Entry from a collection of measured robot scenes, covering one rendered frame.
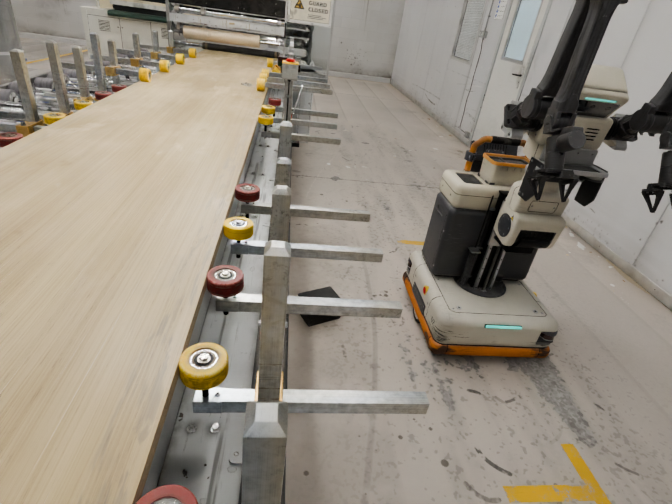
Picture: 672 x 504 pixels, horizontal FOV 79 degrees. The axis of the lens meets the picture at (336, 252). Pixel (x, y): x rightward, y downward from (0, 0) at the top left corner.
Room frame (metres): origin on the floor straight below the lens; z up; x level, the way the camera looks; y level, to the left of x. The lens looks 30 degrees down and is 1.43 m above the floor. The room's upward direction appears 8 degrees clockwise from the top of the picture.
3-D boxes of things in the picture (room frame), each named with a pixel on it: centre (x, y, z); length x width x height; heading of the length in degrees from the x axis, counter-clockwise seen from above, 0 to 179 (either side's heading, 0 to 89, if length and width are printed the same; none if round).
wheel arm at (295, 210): (1.26, 0.12, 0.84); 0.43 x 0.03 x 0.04; 99
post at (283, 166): (0.96, 0.16, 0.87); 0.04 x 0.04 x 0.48; 9
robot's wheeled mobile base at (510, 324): (1.88, -0.79, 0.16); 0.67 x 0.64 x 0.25; 9
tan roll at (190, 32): (4.92, 1.36, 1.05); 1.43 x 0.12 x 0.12; 99
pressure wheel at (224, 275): (0.73, 0.23, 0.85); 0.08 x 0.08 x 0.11
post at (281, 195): (0.71, 0.12, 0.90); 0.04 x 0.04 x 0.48; 9
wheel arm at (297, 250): (1.01, 0.08, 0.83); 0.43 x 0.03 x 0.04; 99
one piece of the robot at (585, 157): (1.59, -0.83, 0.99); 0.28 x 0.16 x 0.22; 99
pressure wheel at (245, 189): (1.23, 0.31, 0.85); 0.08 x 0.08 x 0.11
